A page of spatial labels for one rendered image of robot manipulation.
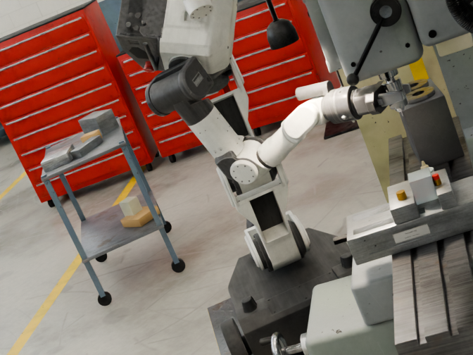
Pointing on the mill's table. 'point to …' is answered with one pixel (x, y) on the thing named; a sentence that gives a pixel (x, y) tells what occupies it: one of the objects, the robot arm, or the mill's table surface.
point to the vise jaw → (402, 212)
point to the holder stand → (430, 125)
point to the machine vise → (418, 231)
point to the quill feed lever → (388, 15)
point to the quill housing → (337, 27)
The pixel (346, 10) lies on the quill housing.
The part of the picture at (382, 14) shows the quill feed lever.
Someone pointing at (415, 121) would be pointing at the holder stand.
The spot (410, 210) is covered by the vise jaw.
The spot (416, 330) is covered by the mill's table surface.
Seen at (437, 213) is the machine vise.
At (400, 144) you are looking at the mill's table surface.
